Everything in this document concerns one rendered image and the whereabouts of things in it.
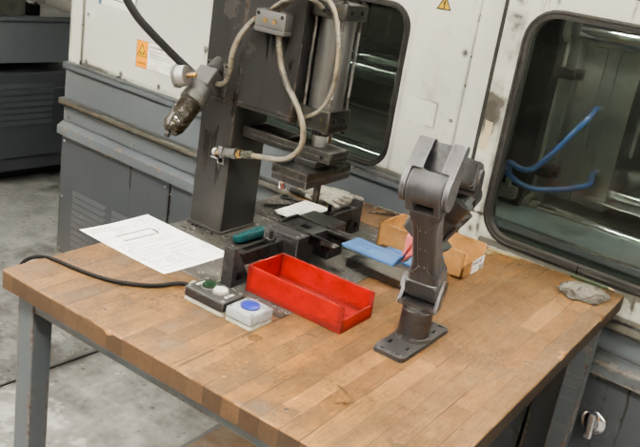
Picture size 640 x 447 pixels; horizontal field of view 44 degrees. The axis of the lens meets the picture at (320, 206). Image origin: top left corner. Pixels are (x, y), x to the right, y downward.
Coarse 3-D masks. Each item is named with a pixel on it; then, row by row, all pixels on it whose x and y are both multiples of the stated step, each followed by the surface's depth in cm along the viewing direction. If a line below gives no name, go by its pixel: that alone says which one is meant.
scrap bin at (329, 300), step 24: (264, 264) 174; (288, 264) 178; (264, 288) 168; (288, 288) 164; (312, 288) 175; (336, 288) 172; (360, 288) 168; (312, 312) 162; (336, 312) 158; (360, 312) 163
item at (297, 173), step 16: (256, 128) 196; (272, 128) 197; (272, 144) 188; (288, 144) 186; (320, 144) 183; (304, 160) 182; (320, 160) 181; (336, 160) 182; (272, 176) 182; (288, 176) 179; (304, 176) 176; (320, 176) 180; (336, 176) 186
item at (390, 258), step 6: (354, 240) 184; (360, 240) 184; (354, 246) 180; (360, 246) 181; (372, 246) 182; (378, 246) 183; (366, 252) 178; (372, 252) 179; (378, 252) 179; (384, 252) 180; (390, 252) 181; (378, 258) 175; (384, 258) 176; (390, 258) 177; (396, 258) 177; (402, 258) 174; (390, 264) 174; (396, 264) 174
